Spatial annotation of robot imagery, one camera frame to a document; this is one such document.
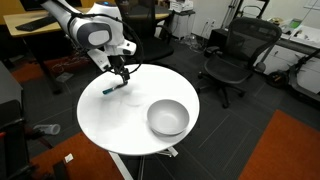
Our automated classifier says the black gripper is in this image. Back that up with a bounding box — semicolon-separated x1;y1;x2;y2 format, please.
108;54;131;85

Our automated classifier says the teal capped marker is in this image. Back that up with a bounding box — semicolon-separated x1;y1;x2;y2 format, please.
101;81;129;96

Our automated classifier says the silver metal bowl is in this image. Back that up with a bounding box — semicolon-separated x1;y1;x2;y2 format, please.
146;98;191;137

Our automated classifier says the black padded office chair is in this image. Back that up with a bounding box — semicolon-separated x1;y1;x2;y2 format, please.
118;0;175;64

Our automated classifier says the grey flat floor box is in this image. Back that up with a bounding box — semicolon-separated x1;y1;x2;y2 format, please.
55;72;75;83

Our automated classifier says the white table base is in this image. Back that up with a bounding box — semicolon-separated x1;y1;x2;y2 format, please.
108;145;180;180

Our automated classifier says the white printer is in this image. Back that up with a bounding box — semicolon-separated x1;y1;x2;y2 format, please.
168;0;195;14

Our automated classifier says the clear plastic bottle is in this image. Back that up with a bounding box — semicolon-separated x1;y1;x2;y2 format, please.
33;123;62;136

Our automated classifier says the white paper tag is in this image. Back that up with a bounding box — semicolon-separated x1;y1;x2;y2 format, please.
63;153;75;164

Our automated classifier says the black computer tower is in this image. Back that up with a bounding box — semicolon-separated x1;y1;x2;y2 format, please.
208;28;232;48

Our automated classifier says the black keyboard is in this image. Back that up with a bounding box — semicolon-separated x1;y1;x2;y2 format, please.
14;14;58;33

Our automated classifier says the grey cabinet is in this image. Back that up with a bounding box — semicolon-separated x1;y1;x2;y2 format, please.
0;61;24;129

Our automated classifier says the wooden desk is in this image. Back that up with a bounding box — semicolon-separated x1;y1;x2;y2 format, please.
3;9;171;38

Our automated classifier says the black mesh office chair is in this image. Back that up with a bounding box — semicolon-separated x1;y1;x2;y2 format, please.
197;17;283;110

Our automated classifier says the black kick scooter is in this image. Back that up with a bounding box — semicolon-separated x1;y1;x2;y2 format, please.
265;49;320;103

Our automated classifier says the green box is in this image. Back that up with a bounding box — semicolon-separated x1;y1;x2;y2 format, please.
288;18;303;30

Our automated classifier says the white long side desk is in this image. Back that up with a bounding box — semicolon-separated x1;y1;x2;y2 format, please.
256;18;320;96

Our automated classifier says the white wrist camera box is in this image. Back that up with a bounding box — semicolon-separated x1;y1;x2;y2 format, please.
117;39;138;57

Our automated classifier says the grey wrist mount plate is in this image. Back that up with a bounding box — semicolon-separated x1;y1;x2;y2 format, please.
87;48;111;73

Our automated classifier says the black chair frame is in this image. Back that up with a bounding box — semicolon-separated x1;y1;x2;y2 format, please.
0;99;38;180

